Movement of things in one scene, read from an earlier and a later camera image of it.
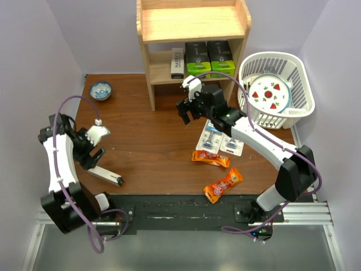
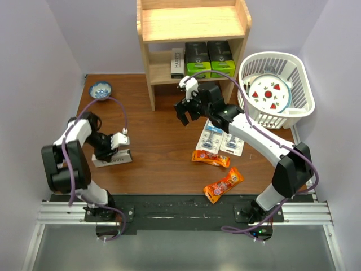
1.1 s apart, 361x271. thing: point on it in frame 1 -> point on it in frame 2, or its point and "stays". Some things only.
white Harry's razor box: [177, 63] stays
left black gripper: [86, 160] -> [106, 154]
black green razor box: [197, 58] stays
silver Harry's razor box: [106, 175] -> [120, 157]
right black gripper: [183, 108] stays
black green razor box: [221, 58] stays
